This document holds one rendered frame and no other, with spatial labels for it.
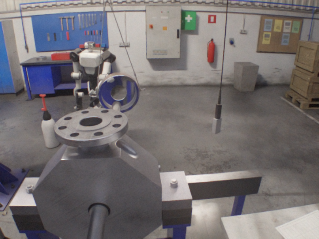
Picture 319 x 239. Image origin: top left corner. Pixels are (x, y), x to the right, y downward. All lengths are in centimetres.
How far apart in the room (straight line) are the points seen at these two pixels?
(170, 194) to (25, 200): 58
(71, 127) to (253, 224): 93
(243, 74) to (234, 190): 467
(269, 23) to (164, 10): 271
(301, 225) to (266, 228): 18
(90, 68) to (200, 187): 202
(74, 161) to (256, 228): 87
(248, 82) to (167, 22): 243
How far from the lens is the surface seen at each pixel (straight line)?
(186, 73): 621
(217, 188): 150
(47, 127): 356
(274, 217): 133
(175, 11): 566
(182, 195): 98
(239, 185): 155
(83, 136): 77
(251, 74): 612
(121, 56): 604
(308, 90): 556
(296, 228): 132
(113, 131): 78
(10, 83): 645
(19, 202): 108
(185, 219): 105
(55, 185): 92
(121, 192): 90
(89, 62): 292
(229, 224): 123
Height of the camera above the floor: 177
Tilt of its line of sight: 25 degrees down
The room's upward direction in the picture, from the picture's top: straight up
